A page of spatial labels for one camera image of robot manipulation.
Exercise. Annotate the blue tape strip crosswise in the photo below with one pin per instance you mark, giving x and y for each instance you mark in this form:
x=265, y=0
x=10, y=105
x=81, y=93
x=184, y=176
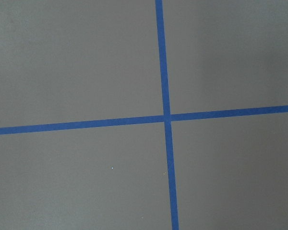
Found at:
x=143, y=120

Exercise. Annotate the blue tape strip lengthwise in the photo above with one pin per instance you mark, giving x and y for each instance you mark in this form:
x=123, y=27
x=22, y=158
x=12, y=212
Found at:
x=167, y=114

